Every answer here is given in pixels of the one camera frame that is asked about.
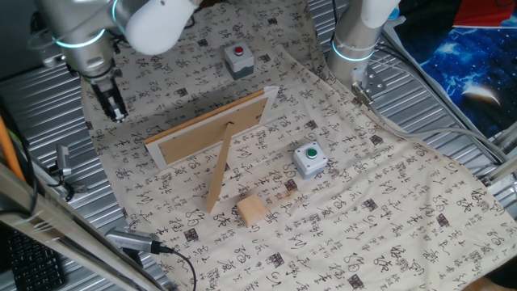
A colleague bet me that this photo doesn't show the black camera cable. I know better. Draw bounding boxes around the black camera cable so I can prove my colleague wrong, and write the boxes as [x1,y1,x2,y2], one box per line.
[158,245,198,291]

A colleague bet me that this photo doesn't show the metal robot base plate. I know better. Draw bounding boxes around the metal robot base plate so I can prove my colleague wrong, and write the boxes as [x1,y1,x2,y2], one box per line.
[351,66,387,108]

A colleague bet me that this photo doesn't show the grey box red button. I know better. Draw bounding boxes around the grey box red button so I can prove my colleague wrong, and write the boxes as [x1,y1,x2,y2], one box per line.
[224,42,255,81]

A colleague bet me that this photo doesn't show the beige calligraphy print cloth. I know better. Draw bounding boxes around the beige calligraphy print cloth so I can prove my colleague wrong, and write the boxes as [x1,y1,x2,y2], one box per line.
[80,0,517,291]

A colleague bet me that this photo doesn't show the small wooden block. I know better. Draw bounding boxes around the small wooden block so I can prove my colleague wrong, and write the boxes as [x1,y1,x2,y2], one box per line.
[236,194,270,228]

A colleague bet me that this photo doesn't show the wooden picture frame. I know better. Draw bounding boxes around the wooden picture frame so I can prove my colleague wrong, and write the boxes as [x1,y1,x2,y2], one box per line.
[144,85,282,214]

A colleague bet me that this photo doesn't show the grey exterior camera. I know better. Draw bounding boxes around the grey exterior camera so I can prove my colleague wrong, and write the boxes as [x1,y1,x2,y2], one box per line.
[105,226,162,255]

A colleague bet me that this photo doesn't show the long aluminium frame beam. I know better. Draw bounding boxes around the long aluminium frame beam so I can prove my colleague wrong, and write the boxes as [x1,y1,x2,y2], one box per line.
[0,161,162,291]

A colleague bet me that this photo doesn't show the black keyboard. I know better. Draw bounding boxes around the black keyboard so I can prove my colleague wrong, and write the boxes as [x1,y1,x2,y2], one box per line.
[6,228,65,291]

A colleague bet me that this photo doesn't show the grey box green button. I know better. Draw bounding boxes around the grey box green button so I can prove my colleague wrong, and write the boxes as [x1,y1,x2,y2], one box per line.
[292,141,329,180]

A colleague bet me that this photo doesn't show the grey robot cable bundle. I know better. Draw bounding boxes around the grey robot cable bundle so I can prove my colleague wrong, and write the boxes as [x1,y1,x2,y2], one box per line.
[351,40,510,165]

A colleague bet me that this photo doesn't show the blue starry space poster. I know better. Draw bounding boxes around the blue starry space poster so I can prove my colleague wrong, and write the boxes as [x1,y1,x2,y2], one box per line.
[395,0,517,138]

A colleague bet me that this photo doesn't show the red sheet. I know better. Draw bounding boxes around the red sheet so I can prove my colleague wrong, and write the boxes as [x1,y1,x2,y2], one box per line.
[452,0,517,30]

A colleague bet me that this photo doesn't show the short aluminium frame profiles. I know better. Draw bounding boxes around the short aluminium frame profiles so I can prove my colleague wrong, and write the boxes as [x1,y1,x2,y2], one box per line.
[480,120,517,199]

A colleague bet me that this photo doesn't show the black clamp tool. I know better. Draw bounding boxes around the black clamp tool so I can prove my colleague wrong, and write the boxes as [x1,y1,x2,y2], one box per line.
[48,144,88,201]

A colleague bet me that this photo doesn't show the orange pole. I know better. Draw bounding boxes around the orange pole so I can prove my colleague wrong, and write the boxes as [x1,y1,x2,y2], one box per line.
[0,115,26,183]

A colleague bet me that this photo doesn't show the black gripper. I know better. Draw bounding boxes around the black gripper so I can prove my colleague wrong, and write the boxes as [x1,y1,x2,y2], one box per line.
[90,75,129,124]

